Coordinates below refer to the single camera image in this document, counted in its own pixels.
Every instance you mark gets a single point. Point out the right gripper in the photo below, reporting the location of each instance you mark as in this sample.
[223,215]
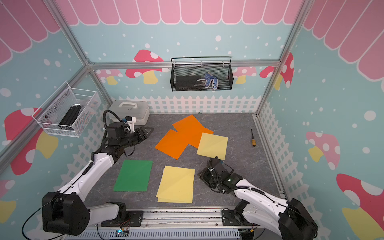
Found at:
[204,173]

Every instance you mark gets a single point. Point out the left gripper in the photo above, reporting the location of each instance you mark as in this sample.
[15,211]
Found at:
[145,134]

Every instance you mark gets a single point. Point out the yellow paper sheet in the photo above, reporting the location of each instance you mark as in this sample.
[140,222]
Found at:
[176,186]
[213,146]

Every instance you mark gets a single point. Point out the green paper sheet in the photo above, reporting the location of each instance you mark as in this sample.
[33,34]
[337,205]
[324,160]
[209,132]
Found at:
[134,176]

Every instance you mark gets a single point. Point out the yellow paper sheet bottom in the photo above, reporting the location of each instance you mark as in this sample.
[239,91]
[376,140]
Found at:
[213,146]

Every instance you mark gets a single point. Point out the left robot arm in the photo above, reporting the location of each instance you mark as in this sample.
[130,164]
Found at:
[64,212]

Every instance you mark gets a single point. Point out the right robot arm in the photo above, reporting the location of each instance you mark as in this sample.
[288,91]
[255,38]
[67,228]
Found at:
[288,219]

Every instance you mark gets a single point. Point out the white plastic storage box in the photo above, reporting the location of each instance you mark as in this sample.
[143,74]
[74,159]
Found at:
[138,109]

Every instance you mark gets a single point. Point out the orange paper sheet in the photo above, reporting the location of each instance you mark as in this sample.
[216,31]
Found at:
[172,144]
[191,130]

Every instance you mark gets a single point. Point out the black box in mesh basket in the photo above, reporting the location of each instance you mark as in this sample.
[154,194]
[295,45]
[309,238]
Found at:
[187,83]

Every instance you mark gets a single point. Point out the black item in white basket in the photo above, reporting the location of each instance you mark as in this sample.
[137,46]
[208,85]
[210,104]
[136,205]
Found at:
[70,117]

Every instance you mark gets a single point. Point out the blue white item in basket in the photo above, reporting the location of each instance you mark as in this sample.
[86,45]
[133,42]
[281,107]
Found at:
[209,81]

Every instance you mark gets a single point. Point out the small green circuit board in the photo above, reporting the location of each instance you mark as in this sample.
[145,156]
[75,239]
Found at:
[121,233]

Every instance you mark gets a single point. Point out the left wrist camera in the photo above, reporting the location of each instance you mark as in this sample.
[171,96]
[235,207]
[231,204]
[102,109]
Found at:
[131,122]

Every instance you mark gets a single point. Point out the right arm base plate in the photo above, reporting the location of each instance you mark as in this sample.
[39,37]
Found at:
[233,218]

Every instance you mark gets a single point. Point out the screwdriver with wooden handle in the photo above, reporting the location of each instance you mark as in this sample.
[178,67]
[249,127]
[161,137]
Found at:
[253,139]

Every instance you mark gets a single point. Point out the aluminium front rail frame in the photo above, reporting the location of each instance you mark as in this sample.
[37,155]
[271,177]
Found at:
[177,224]

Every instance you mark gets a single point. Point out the white wire basket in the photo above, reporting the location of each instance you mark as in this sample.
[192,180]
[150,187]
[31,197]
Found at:
[52,111]

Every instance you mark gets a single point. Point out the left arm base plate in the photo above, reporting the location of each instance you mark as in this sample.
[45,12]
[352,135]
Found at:
[135,218]

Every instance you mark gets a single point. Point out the black wire mesh basket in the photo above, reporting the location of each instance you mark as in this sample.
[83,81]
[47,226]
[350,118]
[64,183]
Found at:
[219,66]

